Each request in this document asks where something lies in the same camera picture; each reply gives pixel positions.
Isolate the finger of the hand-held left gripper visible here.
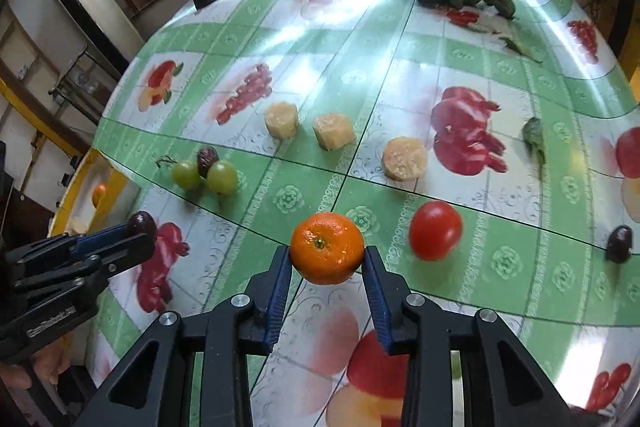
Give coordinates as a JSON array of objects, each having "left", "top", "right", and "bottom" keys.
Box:
[
  {"left": 4, "top": 223, "right": 133, "bottom": 267},
  {"left": 9, "top": 234, "right": 157, "bottom": 305}
]

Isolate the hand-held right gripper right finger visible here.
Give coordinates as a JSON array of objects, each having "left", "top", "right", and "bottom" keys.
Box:
[{"left": 362, "top": 246, "right": 571, "bottom": 427}]

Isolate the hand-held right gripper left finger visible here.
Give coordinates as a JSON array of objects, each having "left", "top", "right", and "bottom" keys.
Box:
[{"left": 75, "top": 246, "right": 296, "bottom": 427}]

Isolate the small dark purple grape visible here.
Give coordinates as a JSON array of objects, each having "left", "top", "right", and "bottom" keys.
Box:
[{"left": 126, "top": 211, "right": 158, "bottom": 239}]

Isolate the orange mandarin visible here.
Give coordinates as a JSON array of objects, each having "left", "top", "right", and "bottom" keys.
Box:
[{"left": 290, "top": 212, "right": 366, "bottom": 286}]

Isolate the red tomato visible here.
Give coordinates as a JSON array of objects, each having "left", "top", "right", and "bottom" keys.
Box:
[{"left": 408, "top": 201, "right": 464, "bottom": 262}]

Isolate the dark purple plum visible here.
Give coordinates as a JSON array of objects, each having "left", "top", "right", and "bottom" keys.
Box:
[{"left": 606, "top": 225, "right": 634, "bottom": 264}]

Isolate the person's left hand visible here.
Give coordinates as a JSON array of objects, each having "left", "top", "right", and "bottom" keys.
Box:
[{"left": 0, "top": 341, "right": 72, "bottom": 392}]

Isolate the yellow rimmed container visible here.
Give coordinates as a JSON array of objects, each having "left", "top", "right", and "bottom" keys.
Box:
[{"left": 47, "top": 147, "right": 128, "bottom": 238}]

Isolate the green grape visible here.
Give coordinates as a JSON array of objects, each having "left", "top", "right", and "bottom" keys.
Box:
[
  {"left": 171, "top": 160, "right": 202, "bottom": 188},
  {"left": 206, "top": 161, "right": 238, "bottom": 195}
]

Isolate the wrinkled dark red date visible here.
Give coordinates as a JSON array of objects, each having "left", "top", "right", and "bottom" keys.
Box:
[{"left": 197, "top": 147, "right": 215, "bottom": 178}]

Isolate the white standing air conditioner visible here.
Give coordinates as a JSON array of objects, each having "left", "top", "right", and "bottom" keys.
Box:
[{"left": 46, "top": 0, "right": 146, "bottom": 75}]

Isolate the broad green leaf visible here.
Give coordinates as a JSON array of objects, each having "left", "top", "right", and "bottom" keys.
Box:
[{"left": 522, "top": 117, "right": 550, "bottom": 165}]

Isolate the green checked printed tablecloth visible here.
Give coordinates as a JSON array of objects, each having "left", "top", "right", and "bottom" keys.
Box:
[{"left": 86, "top": 0, "right": 640, "bottom": 427}]

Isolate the narrow green leaf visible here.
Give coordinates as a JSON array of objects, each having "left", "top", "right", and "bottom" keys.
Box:
[{"left": 499, "top": 36, "right": 545, "bottom": 64}]

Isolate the metal wire rack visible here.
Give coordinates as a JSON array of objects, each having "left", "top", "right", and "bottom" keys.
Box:
[{"left": 49, "top": 44, "right": 121, "bottom": 125}]

